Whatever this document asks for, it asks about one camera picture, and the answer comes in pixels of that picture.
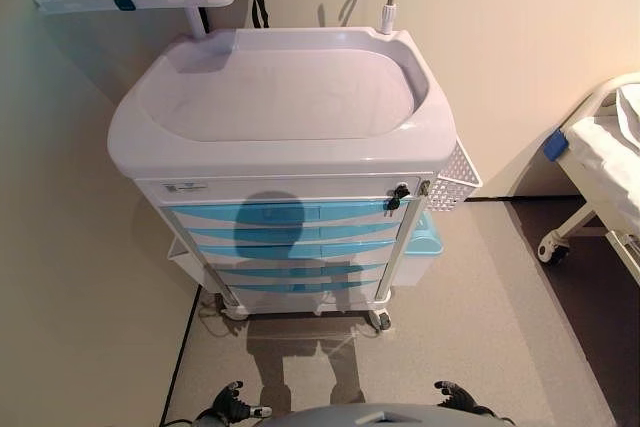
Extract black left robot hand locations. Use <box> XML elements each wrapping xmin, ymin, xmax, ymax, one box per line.
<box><xmin>208</xmin><ymin>380</ymin><xmax>274</xmax><ymax>422</ymax></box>

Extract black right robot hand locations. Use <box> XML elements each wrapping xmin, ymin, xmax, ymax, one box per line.
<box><xmin>433</xmin><ymin>379</ymin><xmax>496</xmax><ymax>418</ymax></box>

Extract blue cart drawer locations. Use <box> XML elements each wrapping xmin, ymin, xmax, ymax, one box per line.
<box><xmin>167</xmin><ymin>200</ymin><xmax>412</xmax><ymax>224</ymax></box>
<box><xmin>178</xmin><ymin>223</ymin><xmax>407</xmax><ymax>246</ymax></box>
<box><xmin>190</xmin><ymin>241</ymin><xmax>402</xmax><ymax>264</ymax></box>
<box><xmin>207</xmin><ymin>262</ymin><xmax>396</xmax><ymax>280</ymax></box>
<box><xmin>219</xmin><ymin>278</ymin><xmax>392</xmax><ymax>295</ymax></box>

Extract cart caster wheel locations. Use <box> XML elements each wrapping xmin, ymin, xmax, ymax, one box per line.
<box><xmin>367</xmin><ymin>310</ymin><xmax>393</xmax><ymax>332</ymax></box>

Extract grey robot torso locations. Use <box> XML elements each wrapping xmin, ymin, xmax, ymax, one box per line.
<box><xmin>197</xmin><ymin>402</ymin><xmax>511</xmax><ymax>427</ymax></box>

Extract blue and white waste bin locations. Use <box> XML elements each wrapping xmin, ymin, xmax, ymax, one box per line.
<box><xmin>398</xmin><ymin>210</ymin><xmax>445</xmax><ymax>289</ymax></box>

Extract bed caster wheel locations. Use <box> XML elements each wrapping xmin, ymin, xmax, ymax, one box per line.
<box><xmin>537</xmin><ymin>237</ymin><xmax>572</xmax><ymax>265</ymax></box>

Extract black keys in lock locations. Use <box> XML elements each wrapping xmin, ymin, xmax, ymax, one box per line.
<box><xmin>384</xmin><ymin>185</ymin><xmax>412</xmax><ymax>215</ymax></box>

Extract white perforated side basket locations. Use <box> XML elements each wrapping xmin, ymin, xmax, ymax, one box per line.
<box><xmin>426</xmin><ymin>142</ymin><xmax>484</xmax><ymax>213</ymax></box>

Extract white hospital bed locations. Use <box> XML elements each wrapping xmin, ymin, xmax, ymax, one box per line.
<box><xmin>537</xmin><ymin>72</ymin><xmax>640</xmax><ymax>278</ymax></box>

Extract blue bed corner bumper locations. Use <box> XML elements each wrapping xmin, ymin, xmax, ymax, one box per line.
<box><xmin>543</xmin><ymin>129</ymin><xmax>570</xmax><ymax>163</ymax></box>

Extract white bed sheet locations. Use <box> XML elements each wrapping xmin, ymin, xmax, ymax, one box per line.
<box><xmin>569</xmin><ymin>84</ymin><xmax>640</xmax><ymax>248</ymax></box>

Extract white medical cart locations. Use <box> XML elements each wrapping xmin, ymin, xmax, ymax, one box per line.
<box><xmin>106</xmin><ymin>26</ymin><xmax>484</xmax><ymax>332</ymax></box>

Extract black hanging strap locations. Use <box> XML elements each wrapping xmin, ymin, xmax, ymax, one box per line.
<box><xmin>244</xmin><ymin>0</ymin><xmax>271</xmax><ymax>29</ymax></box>

